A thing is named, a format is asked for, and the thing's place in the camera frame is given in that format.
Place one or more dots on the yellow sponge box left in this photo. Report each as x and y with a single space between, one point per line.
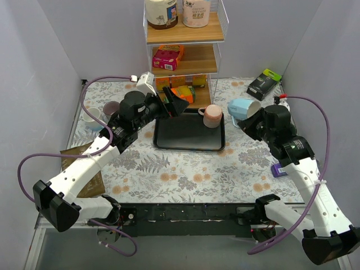
161 83

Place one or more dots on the pink mug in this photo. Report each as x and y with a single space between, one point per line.
212 115

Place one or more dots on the brown paper bag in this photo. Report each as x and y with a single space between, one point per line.
95 187

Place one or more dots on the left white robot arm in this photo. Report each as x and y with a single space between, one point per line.
57 200

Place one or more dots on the light blue faceted mug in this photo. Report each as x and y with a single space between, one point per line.
241 109

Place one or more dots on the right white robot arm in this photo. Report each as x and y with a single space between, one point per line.
323 229

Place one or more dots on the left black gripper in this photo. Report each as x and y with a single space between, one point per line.
168 104

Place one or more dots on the white wire wooden shelf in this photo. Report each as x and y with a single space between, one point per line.
202 55

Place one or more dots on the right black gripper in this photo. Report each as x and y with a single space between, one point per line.
253 125

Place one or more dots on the pink cotton tissue roll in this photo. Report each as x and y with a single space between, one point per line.
196 13

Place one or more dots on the yellow sponge box middle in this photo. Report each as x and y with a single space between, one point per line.
177 81

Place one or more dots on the pink orange sponge box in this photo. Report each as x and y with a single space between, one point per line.
168 57

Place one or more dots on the purple white box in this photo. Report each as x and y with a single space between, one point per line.
278 171

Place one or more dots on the black green razor box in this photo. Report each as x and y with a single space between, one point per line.
263 84

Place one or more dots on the lavender purple mug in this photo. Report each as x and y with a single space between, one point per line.
110 108

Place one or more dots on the brown cartoon paper roll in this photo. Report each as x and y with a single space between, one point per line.
161 14

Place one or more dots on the black serving tray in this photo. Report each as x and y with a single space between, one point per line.
188 132

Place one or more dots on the yellow sponge box right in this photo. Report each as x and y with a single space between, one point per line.
199 80

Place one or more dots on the yellow sponge box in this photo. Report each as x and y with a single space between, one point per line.
177 81
161 83
199 80

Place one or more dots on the orange green sponge pack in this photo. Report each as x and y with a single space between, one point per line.
186 92

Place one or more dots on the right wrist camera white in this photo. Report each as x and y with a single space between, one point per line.
281 99

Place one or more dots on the floral table mat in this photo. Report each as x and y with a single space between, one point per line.
240 173

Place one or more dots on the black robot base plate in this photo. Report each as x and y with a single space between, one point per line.
192 219

